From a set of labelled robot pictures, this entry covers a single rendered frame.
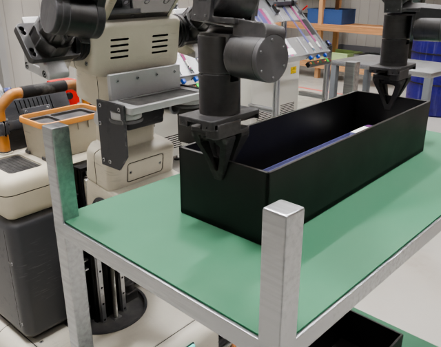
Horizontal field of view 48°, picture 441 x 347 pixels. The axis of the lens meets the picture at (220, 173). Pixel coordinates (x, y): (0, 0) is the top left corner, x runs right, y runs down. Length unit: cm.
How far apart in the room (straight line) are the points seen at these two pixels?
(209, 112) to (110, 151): 56
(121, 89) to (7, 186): 43
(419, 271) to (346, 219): 182
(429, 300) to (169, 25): 167
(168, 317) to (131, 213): 91
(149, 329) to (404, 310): 115
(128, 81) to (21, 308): 76
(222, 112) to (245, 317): 27
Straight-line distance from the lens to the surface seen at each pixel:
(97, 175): 132
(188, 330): 165
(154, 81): 126
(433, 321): 231
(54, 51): 111
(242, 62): 61
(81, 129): 156
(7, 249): 153
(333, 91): 356
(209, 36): 66
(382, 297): 238
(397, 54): 115
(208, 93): 67
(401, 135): 105
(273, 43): 62
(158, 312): 172
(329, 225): 79
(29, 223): 149
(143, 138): 134
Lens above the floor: 130
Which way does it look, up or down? 21 degrees down
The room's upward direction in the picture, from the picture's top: straight up
